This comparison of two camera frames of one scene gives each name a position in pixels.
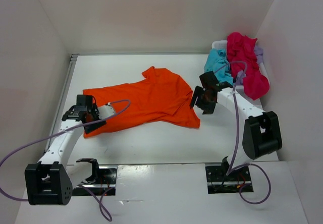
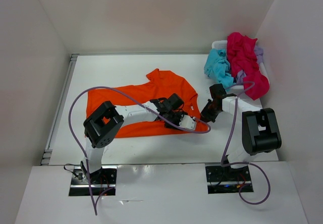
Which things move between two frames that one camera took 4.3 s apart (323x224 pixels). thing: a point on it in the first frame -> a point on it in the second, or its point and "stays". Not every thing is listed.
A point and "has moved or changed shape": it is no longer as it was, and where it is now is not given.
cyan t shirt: (217, 61) stays
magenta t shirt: (243, 58) stays
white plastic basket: (222, 44) stays
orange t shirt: (160, 97) has moved or changed shape
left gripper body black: (94, 112) -> (175, 116)
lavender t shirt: (241, 73) stays
